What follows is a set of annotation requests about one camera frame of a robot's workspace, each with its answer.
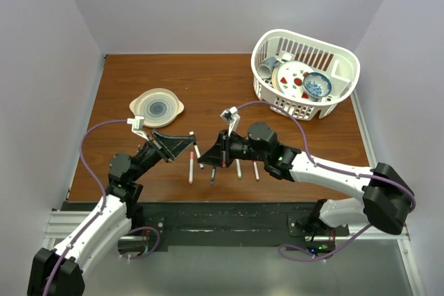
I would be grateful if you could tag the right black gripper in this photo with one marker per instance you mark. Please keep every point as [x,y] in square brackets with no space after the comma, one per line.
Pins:
[220,153]

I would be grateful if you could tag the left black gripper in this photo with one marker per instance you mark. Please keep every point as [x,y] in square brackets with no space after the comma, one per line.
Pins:
[168,148]

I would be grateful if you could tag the blue pen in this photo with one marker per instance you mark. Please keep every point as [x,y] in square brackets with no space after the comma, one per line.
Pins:
[213,175]

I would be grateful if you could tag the white pen pink end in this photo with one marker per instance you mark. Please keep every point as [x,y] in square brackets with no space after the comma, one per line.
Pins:
[191,168]

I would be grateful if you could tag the white pen green tip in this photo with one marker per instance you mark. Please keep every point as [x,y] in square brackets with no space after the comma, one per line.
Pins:
[238,168]

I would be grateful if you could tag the white pen red tip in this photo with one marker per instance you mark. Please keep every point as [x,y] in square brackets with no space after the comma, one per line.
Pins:
[256,171]

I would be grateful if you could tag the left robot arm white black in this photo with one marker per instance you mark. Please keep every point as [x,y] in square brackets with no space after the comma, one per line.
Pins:
[64,269]

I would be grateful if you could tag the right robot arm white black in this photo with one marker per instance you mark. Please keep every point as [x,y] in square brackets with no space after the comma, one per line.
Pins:
[377,196]

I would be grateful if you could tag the beige plate blue rings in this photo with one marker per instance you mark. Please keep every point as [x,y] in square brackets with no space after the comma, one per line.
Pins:
[156,105]

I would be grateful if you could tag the grey ceramic mug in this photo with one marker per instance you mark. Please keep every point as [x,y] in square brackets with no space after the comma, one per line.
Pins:
[266,68]

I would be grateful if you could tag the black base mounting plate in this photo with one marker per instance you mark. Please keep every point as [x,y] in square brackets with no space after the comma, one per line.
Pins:
[230,224]

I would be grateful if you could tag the white plate red fruit pattern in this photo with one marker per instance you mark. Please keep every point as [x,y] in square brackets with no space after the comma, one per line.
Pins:
[288,77]

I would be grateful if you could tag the white plastic dish basket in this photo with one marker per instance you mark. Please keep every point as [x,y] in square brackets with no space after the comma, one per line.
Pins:
[340,65]

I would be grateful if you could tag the blue white patterned bowl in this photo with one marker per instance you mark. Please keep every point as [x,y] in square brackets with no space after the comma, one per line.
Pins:
[317,85]

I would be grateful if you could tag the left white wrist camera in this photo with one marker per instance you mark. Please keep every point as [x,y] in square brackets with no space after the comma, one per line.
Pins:
[137,127]

